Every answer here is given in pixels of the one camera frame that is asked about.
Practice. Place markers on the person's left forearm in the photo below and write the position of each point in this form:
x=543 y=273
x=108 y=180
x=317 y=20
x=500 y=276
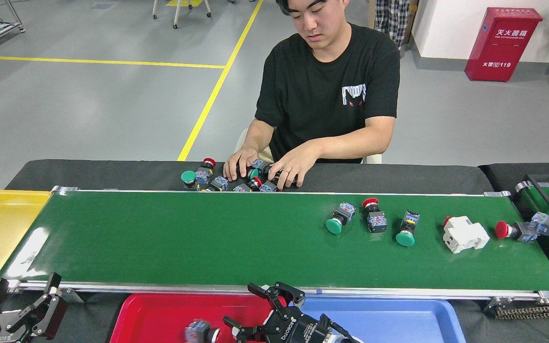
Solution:
x=355 y=143

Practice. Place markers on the red fire extinguisher box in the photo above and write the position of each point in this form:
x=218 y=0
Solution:
x=501 y=47

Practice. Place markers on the person's right hand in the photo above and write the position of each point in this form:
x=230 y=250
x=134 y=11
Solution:
x=238 y=164

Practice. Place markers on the grey office chair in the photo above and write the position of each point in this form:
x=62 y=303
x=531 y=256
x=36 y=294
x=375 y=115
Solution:
x=372 y=158

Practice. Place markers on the person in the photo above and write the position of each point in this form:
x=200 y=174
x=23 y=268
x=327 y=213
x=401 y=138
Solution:
x=391 y=19
x=312 y=95

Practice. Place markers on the red plastic tray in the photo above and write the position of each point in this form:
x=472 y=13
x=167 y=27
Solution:
x=160 y=319

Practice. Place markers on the blue plastic tray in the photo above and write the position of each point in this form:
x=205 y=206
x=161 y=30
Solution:
x=398 y=324

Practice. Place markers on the yellow push button switch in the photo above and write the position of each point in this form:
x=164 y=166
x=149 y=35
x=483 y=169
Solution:
x=219 y=183

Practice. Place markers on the white circuit breaker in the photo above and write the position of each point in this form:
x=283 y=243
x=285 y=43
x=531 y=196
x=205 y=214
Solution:
x=465 y=233

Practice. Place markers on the white stand on wheels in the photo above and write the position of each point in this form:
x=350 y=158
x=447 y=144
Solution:
x=177 y=12

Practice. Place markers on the person's left hand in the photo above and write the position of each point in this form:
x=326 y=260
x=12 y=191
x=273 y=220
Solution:
x=298 y=162

